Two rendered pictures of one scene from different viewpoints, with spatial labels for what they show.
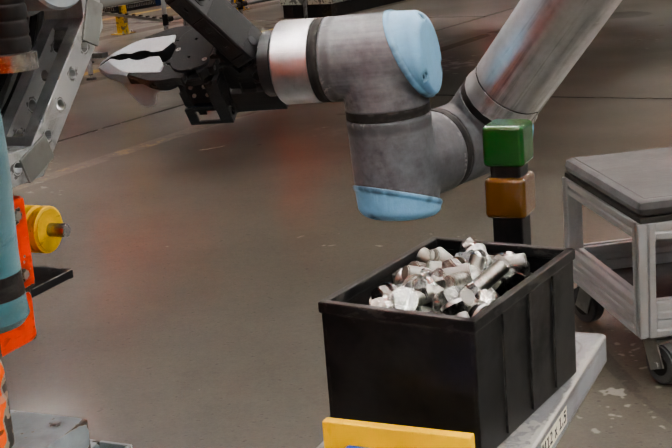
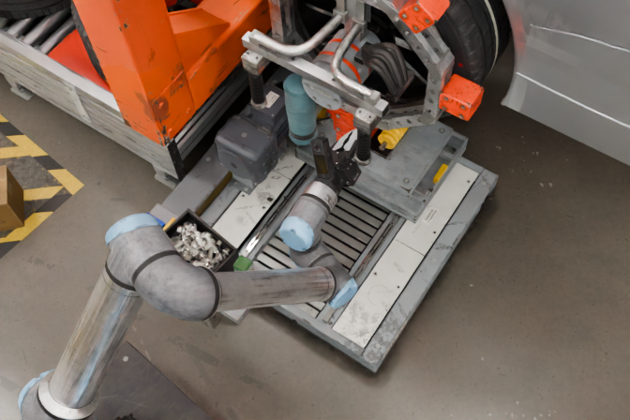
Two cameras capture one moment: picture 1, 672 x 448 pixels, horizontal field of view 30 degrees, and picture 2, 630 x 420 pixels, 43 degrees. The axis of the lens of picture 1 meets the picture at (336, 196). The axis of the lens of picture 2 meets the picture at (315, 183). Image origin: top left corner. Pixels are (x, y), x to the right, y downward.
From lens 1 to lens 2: 2.49 m
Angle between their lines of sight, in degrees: 85
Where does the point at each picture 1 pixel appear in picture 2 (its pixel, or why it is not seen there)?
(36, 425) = (408, 173)
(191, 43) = (337, 156)
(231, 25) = (320, 166)
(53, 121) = (393, 124)
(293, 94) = not seen: hidden behind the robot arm
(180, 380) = (603, 254)
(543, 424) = not seen: hidden behind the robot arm
